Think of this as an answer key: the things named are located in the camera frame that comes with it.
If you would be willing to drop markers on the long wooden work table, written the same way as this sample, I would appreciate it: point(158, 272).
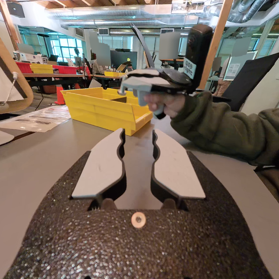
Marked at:
point(54, 75)

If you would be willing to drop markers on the silver hex nut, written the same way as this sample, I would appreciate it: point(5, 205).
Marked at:
point(122, 92)

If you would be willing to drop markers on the orange traffic cone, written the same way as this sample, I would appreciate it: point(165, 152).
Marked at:
point(60, 96)

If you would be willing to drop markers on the person's right hand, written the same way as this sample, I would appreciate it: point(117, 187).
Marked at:
point(172, 104)

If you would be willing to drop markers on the wooden post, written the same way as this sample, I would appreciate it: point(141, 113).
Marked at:
point(220, 32)

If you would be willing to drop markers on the black-backed document stand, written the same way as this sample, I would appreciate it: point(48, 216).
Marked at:
point(142, 46)

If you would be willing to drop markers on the black wall speaker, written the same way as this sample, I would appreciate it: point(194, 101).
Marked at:
point(16, 9)

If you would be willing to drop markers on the grey notice board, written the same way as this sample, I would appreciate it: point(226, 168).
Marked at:
point(235, 69)

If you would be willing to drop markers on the white stand base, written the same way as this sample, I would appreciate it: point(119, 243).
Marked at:
point(5, 138)

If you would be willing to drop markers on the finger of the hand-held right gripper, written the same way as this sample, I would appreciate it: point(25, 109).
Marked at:
point(146, 72)
point(143, 84)

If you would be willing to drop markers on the person's right forearm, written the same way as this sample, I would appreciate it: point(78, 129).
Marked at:
point(218, 130)

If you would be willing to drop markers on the short red storage bin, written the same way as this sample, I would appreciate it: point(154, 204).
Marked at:
point(24, 67)

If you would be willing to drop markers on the long red storage bin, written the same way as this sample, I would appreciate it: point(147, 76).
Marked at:
point(65, 69)

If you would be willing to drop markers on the yellow plastic bin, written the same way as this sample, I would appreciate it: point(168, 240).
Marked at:
point(98, 113)

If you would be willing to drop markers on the wooden document holder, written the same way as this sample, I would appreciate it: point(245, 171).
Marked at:
point(19, 104)

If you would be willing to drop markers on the black office chair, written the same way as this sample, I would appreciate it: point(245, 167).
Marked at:
point(250, 82)

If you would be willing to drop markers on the small yellow storage bin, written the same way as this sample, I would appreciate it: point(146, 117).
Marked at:
point(41, 68)

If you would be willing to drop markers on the black bin divider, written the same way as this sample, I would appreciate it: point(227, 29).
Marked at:
point(121, 100)

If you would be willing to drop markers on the laminated printed sheet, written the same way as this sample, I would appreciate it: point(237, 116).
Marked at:
point(37, 118)

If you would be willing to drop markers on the grey desk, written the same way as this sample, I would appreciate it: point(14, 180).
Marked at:
point(43, 165)

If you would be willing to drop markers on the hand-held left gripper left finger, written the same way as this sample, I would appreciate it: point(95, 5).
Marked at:
point(98, 172)

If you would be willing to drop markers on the black display screen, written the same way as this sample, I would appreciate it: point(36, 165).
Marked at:
point(122, 58)

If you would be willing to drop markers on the low yellow parts bin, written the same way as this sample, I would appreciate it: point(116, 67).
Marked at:
point(113, 74)

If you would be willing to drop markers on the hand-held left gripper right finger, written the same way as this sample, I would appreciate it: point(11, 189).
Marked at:
point(176, 174)

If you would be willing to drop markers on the person's dark olive clothing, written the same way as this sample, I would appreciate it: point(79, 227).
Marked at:
point(270, 181)

